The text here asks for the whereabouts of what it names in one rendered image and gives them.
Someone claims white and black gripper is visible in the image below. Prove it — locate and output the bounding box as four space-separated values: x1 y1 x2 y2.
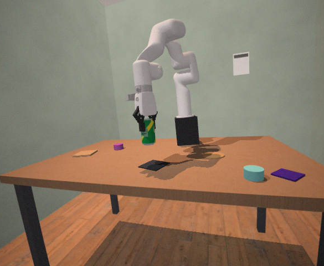
133 91 158 132

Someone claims teal short cylinder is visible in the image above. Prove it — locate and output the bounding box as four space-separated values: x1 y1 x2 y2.
244 165 264 182

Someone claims tan flat square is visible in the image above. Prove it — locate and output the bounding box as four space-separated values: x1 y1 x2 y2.
73 150 98 157

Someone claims dark grey square slate coaster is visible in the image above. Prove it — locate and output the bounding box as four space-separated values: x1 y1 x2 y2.
138 160 170 171

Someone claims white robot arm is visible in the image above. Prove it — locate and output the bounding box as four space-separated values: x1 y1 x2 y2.
124 19 199 118

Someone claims purple cylinder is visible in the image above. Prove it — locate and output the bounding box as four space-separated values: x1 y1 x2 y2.
114 143 124 150

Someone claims purple flat rectangular slab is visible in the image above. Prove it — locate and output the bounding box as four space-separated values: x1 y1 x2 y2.
271 168 305 182

